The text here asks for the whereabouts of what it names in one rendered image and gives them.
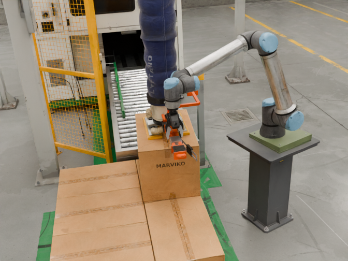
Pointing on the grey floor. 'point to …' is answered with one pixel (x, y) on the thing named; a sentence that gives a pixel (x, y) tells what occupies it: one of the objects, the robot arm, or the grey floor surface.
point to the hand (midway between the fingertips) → (174, 137)
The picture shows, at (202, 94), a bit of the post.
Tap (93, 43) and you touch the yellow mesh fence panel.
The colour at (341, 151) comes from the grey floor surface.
